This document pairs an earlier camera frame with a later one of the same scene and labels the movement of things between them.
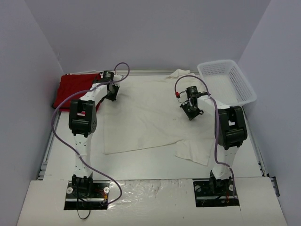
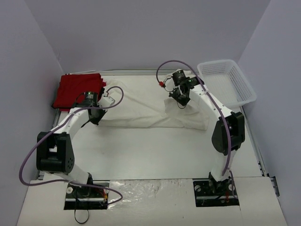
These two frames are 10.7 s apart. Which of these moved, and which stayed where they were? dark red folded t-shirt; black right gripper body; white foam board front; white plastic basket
Moved: black right gripper body
Stayed: dark red folded t-shirt; white plastic basket; white foam board front
